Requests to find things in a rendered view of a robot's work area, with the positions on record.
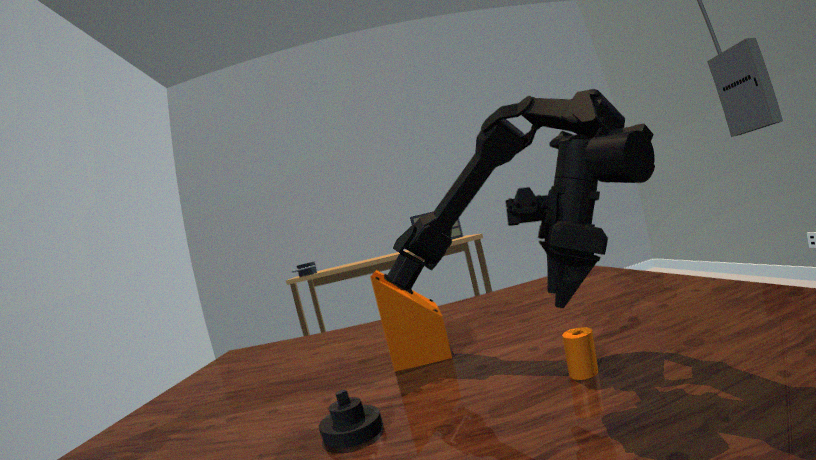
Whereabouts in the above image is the orange cylinder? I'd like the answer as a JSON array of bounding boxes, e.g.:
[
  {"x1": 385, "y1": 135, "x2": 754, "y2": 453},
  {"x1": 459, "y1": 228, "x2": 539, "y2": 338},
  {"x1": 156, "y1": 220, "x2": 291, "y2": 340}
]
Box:
[{"x1": 563, "y1": 327, "x2": 598, "y2": 380}]

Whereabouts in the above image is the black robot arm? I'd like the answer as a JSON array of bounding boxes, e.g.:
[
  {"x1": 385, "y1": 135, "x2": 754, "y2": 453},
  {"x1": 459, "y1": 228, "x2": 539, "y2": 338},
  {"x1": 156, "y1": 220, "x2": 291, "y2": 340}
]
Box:
[{"x1": 384, "y1": 89, "x2": 655, "y2": 294}]

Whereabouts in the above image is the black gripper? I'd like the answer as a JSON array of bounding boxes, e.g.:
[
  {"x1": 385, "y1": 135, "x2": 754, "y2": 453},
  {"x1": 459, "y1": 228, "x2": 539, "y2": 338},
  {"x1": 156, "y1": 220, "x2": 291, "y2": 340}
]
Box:
[{"x1": 538, "y1": 177, "x2": 608, "y2": 308}]

